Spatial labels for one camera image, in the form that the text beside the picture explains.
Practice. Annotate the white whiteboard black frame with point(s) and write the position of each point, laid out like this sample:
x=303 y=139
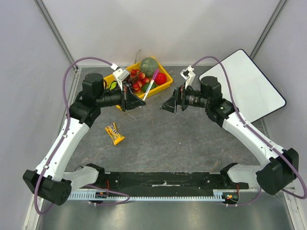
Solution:
x=255 y=96

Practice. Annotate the yellow candy packet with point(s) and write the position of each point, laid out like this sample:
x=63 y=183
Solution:
x=113 y=132

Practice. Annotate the aluminium frame post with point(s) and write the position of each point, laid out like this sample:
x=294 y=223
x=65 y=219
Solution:
x=54 y=29
x=268 y=27

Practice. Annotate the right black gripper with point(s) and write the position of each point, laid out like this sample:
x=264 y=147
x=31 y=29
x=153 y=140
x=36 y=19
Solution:
x=180 y=98

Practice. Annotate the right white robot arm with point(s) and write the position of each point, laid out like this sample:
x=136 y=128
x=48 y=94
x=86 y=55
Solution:
x=277 y=165

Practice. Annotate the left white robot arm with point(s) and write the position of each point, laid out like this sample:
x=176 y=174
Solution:
x=49 y=180

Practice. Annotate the red peach slices cluster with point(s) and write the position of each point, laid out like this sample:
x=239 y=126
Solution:
x=139 y=79

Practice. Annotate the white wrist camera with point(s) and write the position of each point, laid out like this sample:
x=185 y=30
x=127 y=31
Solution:
x=189 y=75
x=120 y=74

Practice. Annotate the red apple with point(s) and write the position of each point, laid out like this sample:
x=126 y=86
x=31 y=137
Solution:
x=160 y=78

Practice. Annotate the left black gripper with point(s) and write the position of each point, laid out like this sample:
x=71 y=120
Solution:
x=129 y=100

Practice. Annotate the dark purple grape bunch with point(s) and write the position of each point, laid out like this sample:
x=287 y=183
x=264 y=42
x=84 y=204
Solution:
x=129 y=80

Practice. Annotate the green avocado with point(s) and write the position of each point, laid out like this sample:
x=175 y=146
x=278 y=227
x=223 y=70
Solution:
x=146 y=86

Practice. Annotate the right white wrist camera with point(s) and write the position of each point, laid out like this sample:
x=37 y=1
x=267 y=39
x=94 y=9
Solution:
x=189 y=75

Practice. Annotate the right aluminium frame post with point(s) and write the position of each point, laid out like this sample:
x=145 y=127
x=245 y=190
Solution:
x=268 y=27

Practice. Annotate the yellow plastic tray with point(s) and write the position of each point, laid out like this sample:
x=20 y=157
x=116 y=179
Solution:
x=159 y=87

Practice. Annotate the white slotted cable duct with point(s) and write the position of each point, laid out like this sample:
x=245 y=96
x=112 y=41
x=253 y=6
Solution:
x=103 y=195

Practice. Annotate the left aluminium frame post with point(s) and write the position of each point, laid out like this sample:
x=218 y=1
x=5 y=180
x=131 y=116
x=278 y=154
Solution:
x=54 y=29

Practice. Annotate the white marker with pink cap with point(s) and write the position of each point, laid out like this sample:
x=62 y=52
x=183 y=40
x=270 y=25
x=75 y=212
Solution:
x=151 y=83

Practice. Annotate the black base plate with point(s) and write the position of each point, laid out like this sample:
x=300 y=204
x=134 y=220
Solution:
x=167 y=183

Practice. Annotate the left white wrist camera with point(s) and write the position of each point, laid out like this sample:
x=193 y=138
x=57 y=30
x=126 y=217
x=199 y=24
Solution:
x=120 y=74

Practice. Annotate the green netted melon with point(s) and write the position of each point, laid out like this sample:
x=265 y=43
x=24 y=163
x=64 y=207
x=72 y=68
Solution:
x=148 y=66

